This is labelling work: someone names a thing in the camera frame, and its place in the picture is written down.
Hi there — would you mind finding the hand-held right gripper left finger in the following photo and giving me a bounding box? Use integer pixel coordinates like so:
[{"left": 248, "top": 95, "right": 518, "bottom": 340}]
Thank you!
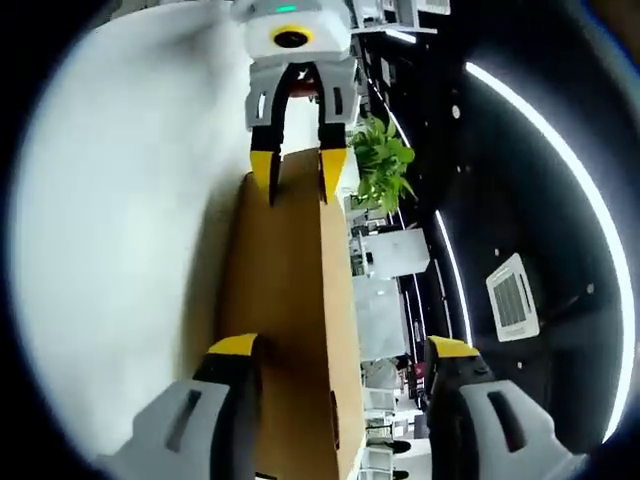
[{"left": 97, "top": 332, "right": 262, "bottom": 480}]

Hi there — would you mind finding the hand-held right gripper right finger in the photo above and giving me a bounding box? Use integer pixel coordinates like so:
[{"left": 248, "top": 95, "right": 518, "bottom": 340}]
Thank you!
[{"left": 423, "top": 334, "right": 577, "bottom": 480}]

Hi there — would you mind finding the brown cardboard shoe box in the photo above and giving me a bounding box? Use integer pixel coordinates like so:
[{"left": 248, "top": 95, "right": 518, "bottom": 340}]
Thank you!
[{"left": 213, "top": 143, "right": 370, "bottom": 480}]

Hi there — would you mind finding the green potted plant white pot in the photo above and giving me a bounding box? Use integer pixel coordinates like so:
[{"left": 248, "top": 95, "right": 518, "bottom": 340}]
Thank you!
[{"left": 348, "top": 117, "right": 419, "bottom": 216}]

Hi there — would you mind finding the grey storage shelf unit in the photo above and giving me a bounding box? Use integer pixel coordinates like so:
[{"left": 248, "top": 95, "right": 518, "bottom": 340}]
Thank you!
[{"left": 347, "top": 0, "right": 451, "bottom": 36}]

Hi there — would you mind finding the ceiling air conditioner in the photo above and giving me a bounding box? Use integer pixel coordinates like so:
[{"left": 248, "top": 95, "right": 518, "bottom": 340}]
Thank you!
[{"left": 485, "top": 252, "right": 541, "bottom": 343}]

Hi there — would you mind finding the ceiling light strip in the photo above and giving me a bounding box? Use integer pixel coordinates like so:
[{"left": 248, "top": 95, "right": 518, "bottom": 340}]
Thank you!
[
  {"left": 464, "top": 62, "right": 636, "bottom": 444},
  {"left": 433, "top": 209, "right": 474, "bottom": 346}
]

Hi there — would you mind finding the white frosted partition panel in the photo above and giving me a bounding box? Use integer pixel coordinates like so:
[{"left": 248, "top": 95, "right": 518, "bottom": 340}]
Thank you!
[{"left": 359, "top": 229, "right": 431, "bottom": 276}]

